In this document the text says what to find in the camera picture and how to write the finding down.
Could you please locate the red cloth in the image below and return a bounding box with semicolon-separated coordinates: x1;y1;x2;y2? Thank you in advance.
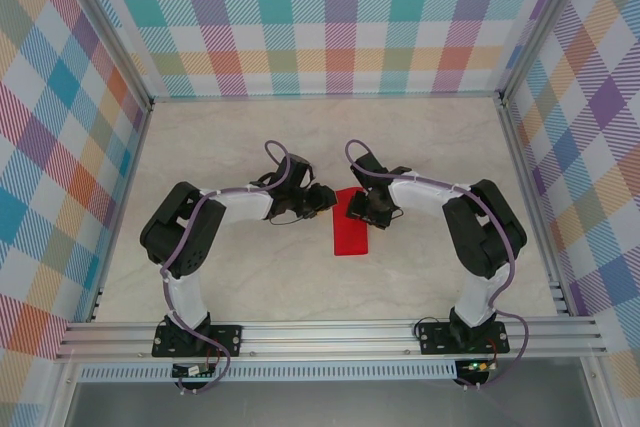
332;186;371;257

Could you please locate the grey metal sheet panel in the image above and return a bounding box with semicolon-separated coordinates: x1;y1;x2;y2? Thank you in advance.
64;379;601;427

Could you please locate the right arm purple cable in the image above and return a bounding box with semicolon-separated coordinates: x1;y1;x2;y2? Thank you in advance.
343;138;531;393

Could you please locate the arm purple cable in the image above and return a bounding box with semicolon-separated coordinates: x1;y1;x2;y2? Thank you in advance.
159;139;292;396
343;138;531;393

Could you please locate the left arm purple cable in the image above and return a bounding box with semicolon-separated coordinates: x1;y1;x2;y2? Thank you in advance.
159;139;292;396

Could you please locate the aluminium rear floor rail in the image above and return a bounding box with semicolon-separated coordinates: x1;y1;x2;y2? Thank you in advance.
149;90;506;104

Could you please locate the long aluminium mounting rail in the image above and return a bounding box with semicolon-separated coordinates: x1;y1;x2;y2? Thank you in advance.
54;315;609;361

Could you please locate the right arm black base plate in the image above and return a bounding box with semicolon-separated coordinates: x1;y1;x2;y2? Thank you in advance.
417;319;511;356

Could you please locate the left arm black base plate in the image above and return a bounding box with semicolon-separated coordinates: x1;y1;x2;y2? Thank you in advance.
152;322;245;359

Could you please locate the aluminium side floor rail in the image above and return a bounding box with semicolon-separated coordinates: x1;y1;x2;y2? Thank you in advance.
87;101;154;323
497;96;571;318

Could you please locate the perforated metal cable tray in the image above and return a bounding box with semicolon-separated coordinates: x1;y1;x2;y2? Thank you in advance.
78;359;459;382

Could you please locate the aluminium frame post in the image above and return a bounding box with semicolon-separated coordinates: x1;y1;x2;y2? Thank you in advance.
52;0;154;113
499;0;599;108

